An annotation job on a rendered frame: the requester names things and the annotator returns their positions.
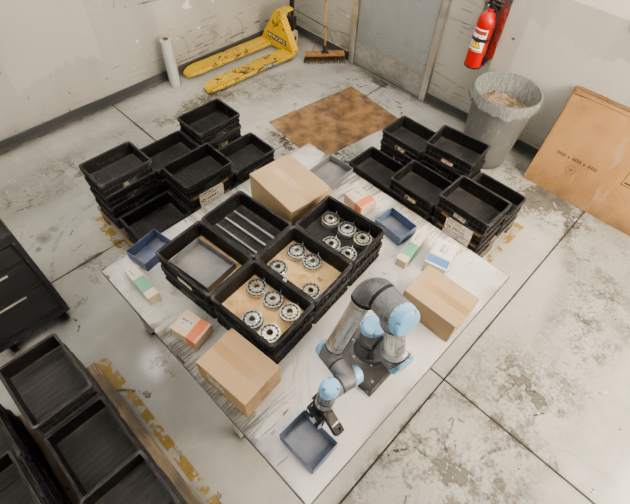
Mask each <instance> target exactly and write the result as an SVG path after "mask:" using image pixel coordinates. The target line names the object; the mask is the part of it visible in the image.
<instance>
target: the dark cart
mask: <svg viewBox="0 0 630 504"><path fill-rule="evenodd" d="M69 309H70V307H69V306H68V305H67V303H66V302H65V301H64V300H63V298H62V297H61V296H60V294H59V293H58V292H57V291H56V289H55V288H54V287H53V285H52V284H51V283H50V281H49V280H48V279H47V278H46V276H45V275H44V274H43V272H42V271H41V270H40V269H39V267H38V266H37V265H36V263H35V262H34V261H33V259H32V258H31V257H30V256H29V254H28V253H27V252H26V250H25V249H24V248H23V247H22V245H21V244H20V243H19V241H18V240H17V239H16V237H15V236H14V235H13V234H12V232H11V231H10V230H9V228H8V227H7V226H6V225H5V223H4V222H3V221H2V220H1V218H0V353H2V352H3V351H5V350H6V349H8V348H9V349H10V350H12V351H13V352H14V353H16V352H17V351H19V350H20V349H19V348H18V347H17V345H16V343H17V342H19V341H20V340H22V339H23V338H25V337H27V336H28V335H30V334H31V333H33V332H35V331H36V330H38V329H39V328H41V327H42V326H44V325H46V324H47V323H49V322H50V321H52V320H53V319H55V318H57V317H58V316H60V317H61V318H63V319H64V320H65V321H66V320H67V319H68V318H70V317H69V316H68V315H67V313H66V311H68V310H69Z"/></svg>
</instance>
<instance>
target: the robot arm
mask: <svg viewBox="0 0 630 504"><path fill-rule="evenodd" d="M350 298H351V301H350V302H349V304H348V306H347V308H346V309H345V311H344V313H343V314H342V316H341V318H340V319H339V321H338V323H337V325H336V326H335V328H334V330H333V331H332V333H331V335H330V336H329V338H328V339H325V340H323V341H321V342H320V343H319V344H318V345H317V346H316V348H315V351H316V353H317V354H318V356H319V358H320V359H321V360H322V361H323V363H324V364H325V365H326V366H327V368H328V369H329V371H330V372H331V373H332V375H333V376H334V377H327V378H325V379H323V380H322V382H321V383H320V385H319V388H318V392H317V393H316V394H315V395H314V396H313V397H312V399H313V401H312V402H311V403H312V404H311V403H310V404H309V405H308V406H307V409H308V411H309V412H308V411H307V409H306V412H307V413H308V414H309V415H310V417H309V418H310V420H311V421H312V423H313V424H314V427H315V428H316V429H320V428H321V426H322V427H323V425H324V424H325V423H326V424H327V426H328V427H329V429H330V430H331V432H332V434H333V435H334V436H339V435H340V434H341V433H342V432H343V431H344V428H343V426H342V424H341V423H340V421H339V420H338V418H337V416H336V415H335V413H334V411H333V410H332V408H333V406H334V403H335V401H336V399H337V398H339V397H340V396H342V395H343V394H345V393H346V392H348V391H349V390H351V389H353V388H355V387H356V386H357V385H359V384H360V383H361V382H363V380H364V375H363V372H362V370H361V369H360V368H359V367H358V366H357V365H352V366H350V365H349V364H348V363H347V362H346V360H345V359H344V358H343V357H342V355H341V353H342V352H343V350H344V348H345V347H346V345H347V344H348V342H349V340H350V339H351V337H352V336H353V334H354V333H355V331H356V329H357V328H358V326H359V325H360V323H361V322H362V323H361V325H360V333H359V335H358V336H357V338H356V339H355V341H354V347H353V348H354V353H355V355H356V356H357V357H358V358H359V359H360V360H361V361H363V362H366V363H376V362H378V361H381V362H382V363H383V364H384V365H385V367H386V368H387V369H388V371H390V372H391V373H392V374H393V375H395V374H397V373H399V372H400V371H402V370H403V369H404V368H406V367H407V366H408V365H409V364H410V363H411V362H412V361H413V360H414V357H413V356H412V354H411V353H410V352H409V348H408V344H407V342H406V335H408V334H409V333H410V332H412V331H413V330H414V328H415V327H416V326H417V324H418V323H419V320H420V313H419V311H418V310H417V309H416V307H415V306H414V305H413V304H412V303H411V302H410V301H409V300H408V299H407V298H406V297H405V296H404V295H403V294H402V293H401V292H400V291H399V290H398V289H397V288H396V287H395V286H394V285H393V284H392V283H391V282H390V281H389V280H387V279H384V278H380V277H374V278H369V279H366V280H364V281H362V282H361V283H360V284H358V285H357V286H356V287H355V289H354V290H353V292H352V293H351V296H350ZM370 310H372V311H373V312H374V313H375V314H376V315H369V316H367V317H365V315H366V314H367V312H368V311H370ZM364 317H365V318H364ZM363 318H364V319H363ZM362 320H363V321H362ZM313 418H314V419H313Z"/></svg>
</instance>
